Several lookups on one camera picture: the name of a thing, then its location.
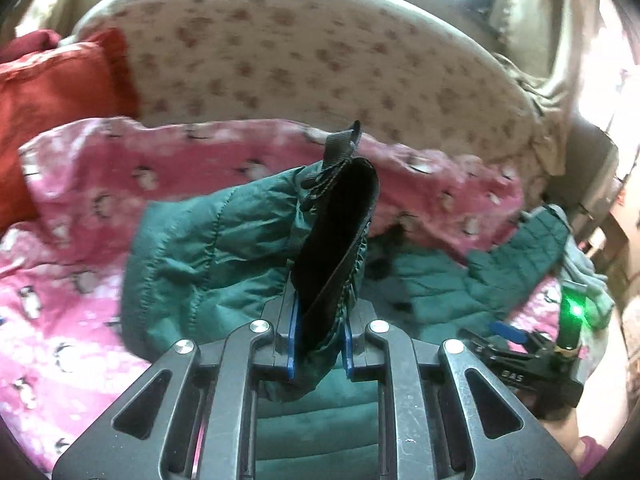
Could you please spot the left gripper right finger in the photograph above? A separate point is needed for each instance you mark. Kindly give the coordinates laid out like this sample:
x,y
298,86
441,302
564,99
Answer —
x,y
442,414

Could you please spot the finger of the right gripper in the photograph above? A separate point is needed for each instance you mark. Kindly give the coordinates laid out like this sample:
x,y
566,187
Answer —
x,y
509,332

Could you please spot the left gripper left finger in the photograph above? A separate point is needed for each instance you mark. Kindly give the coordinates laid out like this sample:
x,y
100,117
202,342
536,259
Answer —
x,y
192,413

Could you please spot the teal quilted puffer jacket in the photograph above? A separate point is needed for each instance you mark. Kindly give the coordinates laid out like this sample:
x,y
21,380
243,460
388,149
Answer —
x,y
319,424

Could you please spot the person's right hand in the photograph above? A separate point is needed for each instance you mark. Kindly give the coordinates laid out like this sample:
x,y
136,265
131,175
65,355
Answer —
x,y
588,435

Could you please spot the grey cloth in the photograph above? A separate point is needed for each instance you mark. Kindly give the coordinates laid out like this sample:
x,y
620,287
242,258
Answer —
x,y
578,268

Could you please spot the pink penguin print blanket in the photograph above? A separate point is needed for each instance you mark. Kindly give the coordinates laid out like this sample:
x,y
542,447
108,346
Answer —
x,y
90,239

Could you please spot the beige curtain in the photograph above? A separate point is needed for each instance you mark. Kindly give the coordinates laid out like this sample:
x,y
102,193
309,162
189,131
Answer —
x,y
544,48

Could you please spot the red ruffled pillow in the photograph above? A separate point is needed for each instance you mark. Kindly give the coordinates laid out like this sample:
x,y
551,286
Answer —
x,y
50,88

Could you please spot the floral beige bed sheet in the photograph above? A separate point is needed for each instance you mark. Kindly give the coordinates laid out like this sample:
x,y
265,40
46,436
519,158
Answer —
x,y
407,76

